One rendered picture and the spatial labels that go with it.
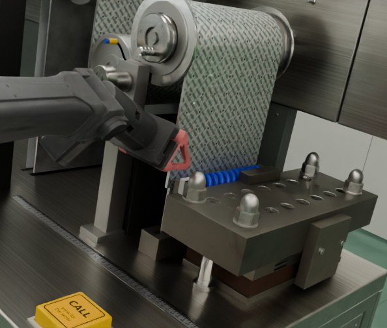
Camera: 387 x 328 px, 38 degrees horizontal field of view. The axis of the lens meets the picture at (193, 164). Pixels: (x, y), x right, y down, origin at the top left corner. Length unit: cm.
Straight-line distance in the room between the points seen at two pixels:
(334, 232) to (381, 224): 276
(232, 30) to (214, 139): 18
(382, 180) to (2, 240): 295
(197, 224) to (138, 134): 16
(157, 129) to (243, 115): 23
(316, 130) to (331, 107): 274
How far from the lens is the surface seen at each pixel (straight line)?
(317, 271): 95
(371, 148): 365
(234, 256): 79
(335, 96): 109
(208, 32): 89
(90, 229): 99
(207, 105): 92
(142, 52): 86
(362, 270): 110
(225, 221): 80
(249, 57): 97
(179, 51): 87
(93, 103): 64
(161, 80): 90
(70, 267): 89
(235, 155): 102
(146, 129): 80
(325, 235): 92
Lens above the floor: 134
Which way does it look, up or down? 18 degrees down
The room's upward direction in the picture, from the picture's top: 11 degrees clockwise
